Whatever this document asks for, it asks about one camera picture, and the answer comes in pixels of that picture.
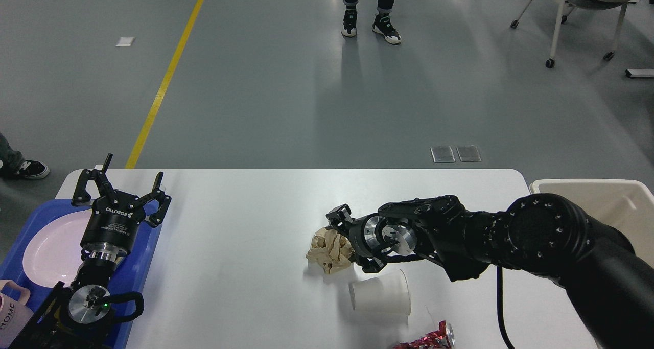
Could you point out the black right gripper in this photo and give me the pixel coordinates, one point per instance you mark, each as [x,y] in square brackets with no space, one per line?
[365,236]

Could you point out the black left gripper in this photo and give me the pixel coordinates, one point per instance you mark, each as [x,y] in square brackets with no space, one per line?
[113,226]

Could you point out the brown paper ball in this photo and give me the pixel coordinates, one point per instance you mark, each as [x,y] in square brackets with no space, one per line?
[330,250]

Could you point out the white paper cup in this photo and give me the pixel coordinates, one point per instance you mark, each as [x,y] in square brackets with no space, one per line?
[388,294]

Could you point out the pink plate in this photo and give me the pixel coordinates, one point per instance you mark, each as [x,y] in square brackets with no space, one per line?
[54,254]

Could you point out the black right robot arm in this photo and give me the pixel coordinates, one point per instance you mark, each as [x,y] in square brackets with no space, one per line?
[545,234]

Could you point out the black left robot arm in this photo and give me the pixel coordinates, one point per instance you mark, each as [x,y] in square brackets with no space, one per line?
[83,314]

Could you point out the left metal floor plate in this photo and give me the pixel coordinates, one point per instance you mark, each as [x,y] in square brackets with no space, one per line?
[442,154]

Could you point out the metal floor plate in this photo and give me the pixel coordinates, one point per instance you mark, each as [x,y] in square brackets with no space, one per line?
[469,153]
[442,154]

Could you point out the crushed red can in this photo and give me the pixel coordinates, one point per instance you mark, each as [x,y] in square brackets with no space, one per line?
[443,337]

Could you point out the right metal floor plate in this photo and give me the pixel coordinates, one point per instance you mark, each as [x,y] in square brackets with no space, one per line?
[469,153]

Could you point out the pink HOME mug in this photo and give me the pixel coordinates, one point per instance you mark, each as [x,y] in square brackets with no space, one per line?
[15,313]

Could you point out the beige plastic bin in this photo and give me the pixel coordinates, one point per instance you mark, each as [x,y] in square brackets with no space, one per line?
[627,205]

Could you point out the grey bar on floor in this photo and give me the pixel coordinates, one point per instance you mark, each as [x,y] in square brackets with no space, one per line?
[636,73]

